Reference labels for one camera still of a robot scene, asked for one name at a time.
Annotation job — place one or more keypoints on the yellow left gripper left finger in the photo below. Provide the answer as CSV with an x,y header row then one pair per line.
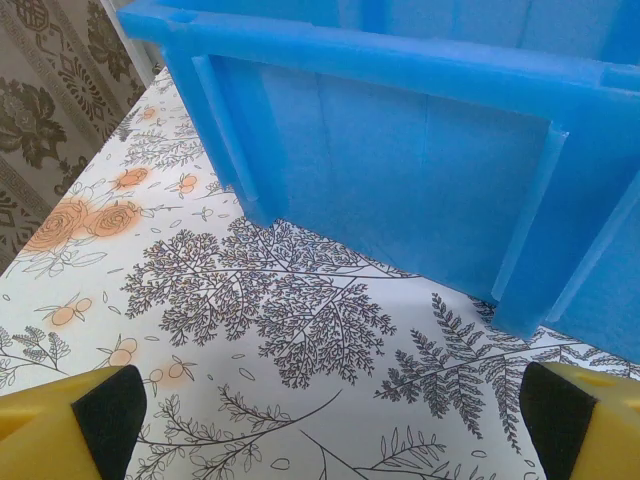
x,y
45,430

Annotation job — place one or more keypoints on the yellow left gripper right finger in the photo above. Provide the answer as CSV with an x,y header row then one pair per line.
x,y
595,430

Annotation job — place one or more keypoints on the blue plastic bin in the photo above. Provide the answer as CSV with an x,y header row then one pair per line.
x,y
375,150

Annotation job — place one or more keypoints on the aluminium frame post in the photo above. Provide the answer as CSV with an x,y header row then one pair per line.
x,y
135,50

